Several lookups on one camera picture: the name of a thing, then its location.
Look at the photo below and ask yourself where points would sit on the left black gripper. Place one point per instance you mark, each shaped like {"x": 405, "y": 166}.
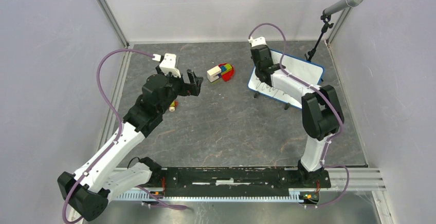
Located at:
{"x": 188, "y": 89}

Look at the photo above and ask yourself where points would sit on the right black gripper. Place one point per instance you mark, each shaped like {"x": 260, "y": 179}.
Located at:
{"x": 270, "y": 55}

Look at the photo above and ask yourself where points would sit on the blue framed whiteboard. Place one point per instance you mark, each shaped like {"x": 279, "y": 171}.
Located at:
{"x": 309, "y": 72}

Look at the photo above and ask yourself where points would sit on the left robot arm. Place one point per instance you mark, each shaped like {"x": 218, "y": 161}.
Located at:
{"x": 92, "y": 187}

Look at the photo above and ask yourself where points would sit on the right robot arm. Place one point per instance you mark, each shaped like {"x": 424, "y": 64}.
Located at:
{"x": 321, "y": 112}

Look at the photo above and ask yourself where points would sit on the white red toy block stack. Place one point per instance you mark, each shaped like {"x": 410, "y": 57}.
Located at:
{"x": 223, "y": 71}

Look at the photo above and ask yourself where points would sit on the red toy block car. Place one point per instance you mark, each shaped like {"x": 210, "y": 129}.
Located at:
{"x": 173, "y": 106}

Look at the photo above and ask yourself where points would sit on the black microphone stand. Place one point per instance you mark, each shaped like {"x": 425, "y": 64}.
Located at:
{"x": 327, "y": 24}

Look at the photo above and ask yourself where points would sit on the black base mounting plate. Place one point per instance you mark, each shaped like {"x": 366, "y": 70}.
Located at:
{"x": 254, "y": 181}

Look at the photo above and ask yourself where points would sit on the grey microphone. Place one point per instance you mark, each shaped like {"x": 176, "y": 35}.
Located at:
{"x": 341, "y": 5}

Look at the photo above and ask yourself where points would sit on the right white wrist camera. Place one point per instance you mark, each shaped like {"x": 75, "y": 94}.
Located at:
{"x": 257, "y": 41}

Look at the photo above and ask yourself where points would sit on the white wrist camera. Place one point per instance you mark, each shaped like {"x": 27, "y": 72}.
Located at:
{"x": 257, "y": 41}
{"x": 167, "y": 64}

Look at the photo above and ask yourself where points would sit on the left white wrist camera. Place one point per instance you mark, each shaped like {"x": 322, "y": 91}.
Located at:
{"x": 167, "y": 64}

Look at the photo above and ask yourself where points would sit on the white cable duct rail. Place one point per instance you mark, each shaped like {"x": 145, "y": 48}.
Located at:
{"x": 292, "y": 196}

